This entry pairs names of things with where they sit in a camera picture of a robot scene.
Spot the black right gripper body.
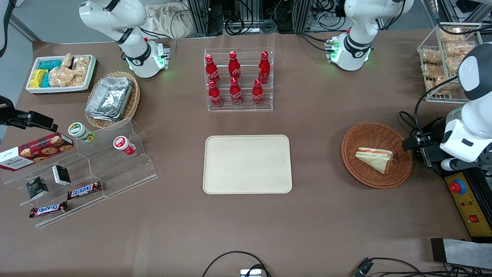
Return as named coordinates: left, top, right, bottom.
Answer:
left=0, top=95, right=18, bottom=127

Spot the triangular sandwich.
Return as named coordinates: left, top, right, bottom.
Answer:
left=354, top=147, right=395, bottom=175

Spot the round brown wicker basket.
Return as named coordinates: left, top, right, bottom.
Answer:
left=341, top=122, right=414, bottom=189

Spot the oval light wicker basket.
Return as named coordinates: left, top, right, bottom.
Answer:
left=85, top=71, right=141, bottom=130

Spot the beige plastic tray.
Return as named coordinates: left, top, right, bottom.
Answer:
left=203, top=134, right=293, bottom=195

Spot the black side cart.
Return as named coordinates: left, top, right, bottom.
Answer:
left=421, top=115, right=492, bottom=244

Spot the red tartan cookie box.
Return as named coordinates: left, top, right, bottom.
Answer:
left=0, top=132, right=75, bottom=172

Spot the white rectangular snack bin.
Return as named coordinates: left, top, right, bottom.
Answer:
left=25, top=54, right=97, bottom=94

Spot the yellow snack packet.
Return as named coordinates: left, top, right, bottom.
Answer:
left=30, top=69, right=49, bottom=88

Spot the green lid yogurt cup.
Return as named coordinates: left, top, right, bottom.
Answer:
left=68, top=122, right=95, bottom=143

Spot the small black box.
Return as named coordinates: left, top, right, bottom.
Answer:
left=52, top=164, right=72, bottom=186
left=25, top=176, right=50, bottom=200

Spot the bagged rice cracker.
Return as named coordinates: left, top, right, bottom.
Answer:
left=444, top=42, right=475, bottom=58
left=421, top=63, right=447, bottom=80
left=424, top=77, right=450, bottom=95
left=421, top=49, right=443, bottom=64
left=438, top=28, right=464, bottom=43
left=446, top=57, right=466, bottom=74

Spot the yellow emergency stop box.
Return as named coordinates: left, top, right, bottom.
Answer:
left=444, top=172, right=492, bottom=237

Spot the stack of foil containers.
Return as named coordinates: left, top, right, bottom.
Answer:
left=85, top=77, right=133, bottom=122

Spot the snickers chocolate bar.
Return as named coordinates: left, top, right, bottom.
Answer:
left=67, top=180, right=103, bottom=201
left=29, top=201, right=69, bottom=219

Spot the red lid yogurt cup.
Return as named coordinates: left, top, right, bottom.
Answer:
left=113, top=135, right=136, bottom=156

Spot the clear acrylic step display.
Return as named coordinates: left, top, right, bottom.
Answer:
left=3, top=118, right=158, bottom=228

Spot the grey flat panel black edge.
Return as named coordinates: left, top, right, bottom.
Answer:
left=430, top=237, right=492, bottom=270

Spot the beige cloth bag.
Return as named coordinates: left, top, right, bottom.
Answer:
left=145, top=2, right=193, bottom=39

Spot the red cola bottle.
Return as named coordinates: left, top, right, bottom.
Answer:
left=251, top=79, right=265, bottom=107
left=228, top=51, right=242, bottom=80
left=258, top=51, right=271, bottom=85
left=208, top=80, right=224, bottom=108
left=205, top=54, right=221, bottom=85
left=229, top=77, right=243, bottom=107

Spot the clear acrylic bottle rack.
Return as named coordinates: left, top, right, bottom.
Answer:
left=203, top=48, right=274, bottom=112

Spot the clear rack with wire frame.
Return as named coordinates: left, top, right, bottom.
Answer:
left=417, top=22, right=484, bottom=104

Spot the black hanging strap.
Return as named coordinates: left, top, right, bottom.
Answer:
left=0, top=0, right=17, bottom=59

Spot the black cable with plug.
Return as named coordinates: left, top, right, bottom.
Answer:
left=353, top=257, right=492, bottom=277

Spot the aluminium frame post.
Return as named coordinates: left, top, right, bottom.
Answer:
left=186, top=0, right=210, bottom=37
left=294, top=0, right=312, bottom=33

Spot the black cable bundle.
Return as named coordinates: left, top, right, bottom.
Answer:
left=224, top=0, right=278, bottom=36

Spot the black looped cable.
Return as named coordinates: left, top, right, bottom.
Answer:
left=201, top=251, right=272, bottom=277

